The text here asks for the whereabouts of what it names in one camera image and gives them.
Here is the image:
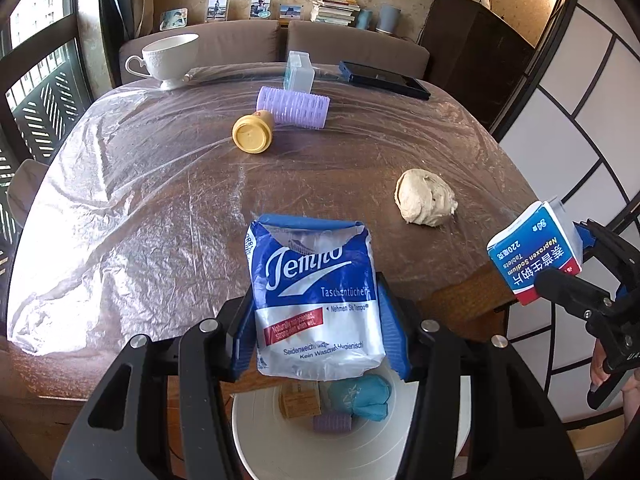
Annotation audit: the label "curved photo frame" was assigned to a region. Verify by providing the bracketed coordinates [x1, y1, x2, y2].
[160, 8, 188, 31]

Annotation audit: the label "yellow plastic bottle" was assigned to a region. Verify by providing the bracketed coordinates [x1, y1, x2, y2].
[231, 110, 276, 156]

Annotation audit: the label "teal cloth pouch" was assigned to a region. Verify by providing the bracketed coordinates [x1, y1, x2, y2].
[327, 374, 391, 422]

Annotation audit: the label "white blue plastic box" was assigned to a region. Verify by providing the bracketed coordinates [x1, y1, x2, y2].
[285, 51, 316, 95]

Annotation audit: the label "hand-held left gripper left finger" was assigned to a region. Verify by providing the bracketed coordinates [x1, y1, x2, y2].
[52, 287, 257, 480]

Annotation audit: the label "beige dough lump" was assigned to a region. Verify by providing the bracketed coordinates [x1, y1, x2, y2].
[395, 168, 459, 227]

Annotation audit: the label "white bowl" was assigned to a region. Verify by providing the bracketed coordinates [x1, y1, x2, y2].
[231, 370, 473, 480]

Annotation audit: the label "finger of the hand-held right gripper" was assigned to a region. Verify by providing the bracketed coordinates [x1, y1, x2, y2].
[575, 219, 640, 291]
[535, 267, 618, 321]

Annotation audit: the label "tablet in dark blue case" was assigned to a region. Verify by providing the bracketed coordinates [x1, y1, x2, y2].
[338, 61, 432, 101]

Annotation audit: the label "grey cylindrical speaker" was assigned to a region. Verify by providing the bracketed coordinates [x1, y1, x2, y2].
[376, 5, 403, 35]

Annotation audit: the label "white teacup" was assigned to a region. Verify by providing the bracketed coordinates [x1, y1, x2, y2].
[125, 33, 200, 91]

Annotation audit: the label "clear plastic table cover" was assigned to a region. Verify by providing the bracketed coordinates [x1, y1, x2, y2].
[6, 62, 536, 356]

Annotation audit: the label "white panelled sliding door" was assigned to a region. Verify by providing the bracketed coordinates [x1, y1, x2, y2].
[495, 0, 640, 421]

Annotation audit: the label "person's right hand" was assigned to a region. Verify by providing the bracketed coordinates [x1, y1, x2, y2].
[590, 341, 610, 392]

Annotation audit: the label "small wooden block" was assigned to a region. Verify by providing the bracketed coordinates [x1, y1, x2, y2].
[279, 381, 323, 420]

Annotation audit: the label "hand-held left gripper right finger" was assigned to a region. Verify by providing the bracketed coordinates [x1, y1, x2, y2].
[375, 272, 583, 480]

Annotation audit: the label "dark wooden cabinet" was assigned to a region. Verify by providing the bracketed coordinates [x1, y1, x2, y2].
[419, 0, 536, 128]

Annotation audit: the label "stack of books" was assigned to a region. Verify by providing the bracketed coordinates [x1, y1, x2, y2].
[310, 0, 362, 25]

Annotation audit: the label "brown sofa back cushion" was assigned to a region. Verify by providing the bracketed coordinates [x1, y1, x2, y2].
[120, 21, 281, 83]
[287, 21, 431, 81]

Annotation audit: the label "blue white tissue packet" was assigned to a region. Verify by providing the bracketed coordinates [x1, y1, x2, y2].
[244, 213, 391, 381]

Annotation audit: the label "blue white medicine box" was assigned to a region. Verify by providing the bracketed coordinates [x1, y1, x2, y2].
[486, 200, 585, 307]

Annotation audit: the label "purple hair roller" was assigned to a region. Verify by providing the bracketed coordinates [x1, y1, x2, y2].
[312, 412, 355, 433]
[256, 86, 328, 129]

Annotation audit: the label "white chair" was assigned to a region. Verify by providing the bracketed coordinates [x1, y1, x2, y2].
[7, 159, 51, 226]

